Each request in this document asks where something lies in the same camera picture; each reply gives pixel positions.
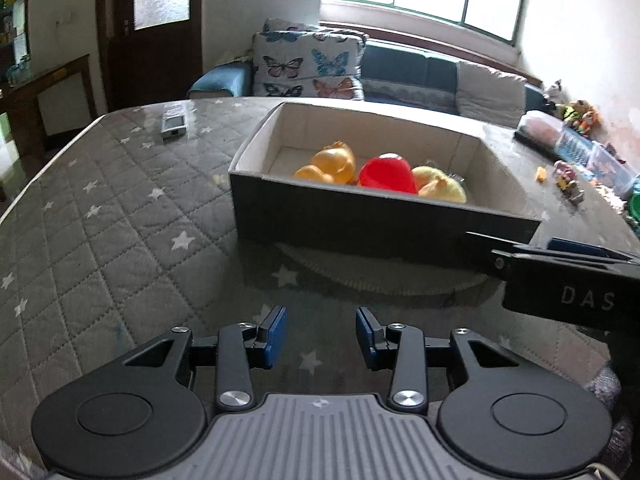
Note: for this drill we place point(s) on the grey cardboard box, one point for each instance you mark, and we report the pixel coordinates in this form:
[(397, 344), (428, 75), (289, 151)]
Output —
[(350, 220)]

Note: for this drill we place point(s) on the small pink toy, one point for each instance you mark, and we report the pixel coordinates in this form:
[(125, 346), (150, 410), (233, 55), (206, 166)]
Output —
[(569, 182)]

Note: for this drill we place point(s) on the large yellow rubber duck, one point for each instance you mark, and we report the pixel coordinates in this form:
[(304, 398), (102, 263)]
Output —
[(330, 162)]

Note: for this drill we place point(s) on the blue patterned box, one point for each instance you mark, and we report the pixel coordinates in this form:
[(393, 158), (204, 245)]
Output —
[(575, 147)]

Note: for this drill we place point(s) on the person's right hand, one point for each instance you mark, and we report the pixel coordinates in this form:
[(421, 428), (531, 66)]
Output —
[(605, 382)]

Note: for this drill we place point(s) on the red plastic egg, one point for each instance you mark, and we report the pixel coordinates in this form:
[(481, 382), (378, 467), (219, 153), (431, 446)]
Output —
[(387, 175)]

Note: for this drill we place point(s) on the dark wooden side table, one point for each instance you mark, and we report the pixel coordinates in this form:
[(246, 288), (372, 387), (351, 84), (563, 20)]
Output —
[(55, 85)]

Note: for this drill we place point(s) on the white sofa cushion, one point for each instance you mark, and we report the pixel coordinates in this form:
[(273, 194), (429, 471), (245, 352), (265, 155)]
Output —
[(490, 95)]

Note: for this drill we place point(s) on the green round object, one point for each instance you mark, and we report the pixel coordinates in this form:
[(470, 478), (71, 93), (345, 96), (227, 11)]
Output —
[(635, 207)]

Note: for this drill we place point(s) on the dark wooden door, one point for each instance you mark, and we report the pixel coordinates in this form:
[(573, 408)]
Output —
[(120, 60)]

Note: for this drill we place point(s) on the butterfly print pillow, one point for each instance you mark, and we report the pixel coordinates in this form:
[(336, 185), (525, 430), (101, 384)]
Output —
[(290, 25), (310, 65)]

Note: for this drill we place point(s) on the clear plastic storage box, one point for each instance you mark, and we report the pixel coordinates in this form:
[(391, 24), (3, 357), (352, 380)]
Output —
[(615, 167)]

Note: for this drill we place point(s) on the blue sofa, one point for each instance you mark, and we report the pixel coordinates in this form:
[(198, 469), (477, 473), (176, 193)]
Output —
[(405, 72)]

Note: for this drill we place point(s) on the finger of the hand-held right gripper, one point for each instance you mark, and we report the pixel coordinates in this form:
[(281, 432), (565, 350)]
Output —
[(500, 260), (575, 246)]

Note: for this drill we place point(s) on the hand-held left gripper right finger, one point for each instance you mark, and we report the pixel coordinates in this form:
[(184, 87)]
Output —
[(369, 337)]

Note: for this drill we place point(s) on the wooden shelf unit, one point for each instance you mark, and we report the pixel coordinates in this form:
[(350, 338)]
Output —
[(12, 35)]

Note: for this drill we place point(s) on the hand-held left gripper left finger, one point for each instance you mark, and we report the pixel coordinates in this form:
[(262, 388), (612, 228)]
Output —
[(275, 335)]

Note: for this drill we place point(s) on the small silver remote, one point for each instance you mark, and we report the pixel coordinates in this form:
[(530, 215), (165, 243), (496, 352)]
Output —
[(174, 121)]

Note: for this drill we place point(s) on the small yellow toy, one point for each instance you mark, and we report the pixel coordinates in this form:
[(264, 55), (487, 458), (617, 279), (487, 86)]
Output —
[(541, 174)]

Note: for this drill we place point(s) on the group of small plush toys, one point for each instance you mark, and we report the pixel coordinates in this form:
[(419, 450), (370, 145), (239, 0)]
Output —
[(577, 115)]

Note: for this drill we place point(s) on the yellow plush chick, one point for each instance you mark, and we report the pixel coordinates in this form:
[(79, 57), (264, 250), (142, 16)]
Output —
[(442, 187)]

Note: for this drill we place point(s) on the grey quilted star mat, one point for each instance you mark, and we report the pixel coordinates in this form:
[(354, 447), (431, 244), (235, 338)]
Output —
[(125, 220)]

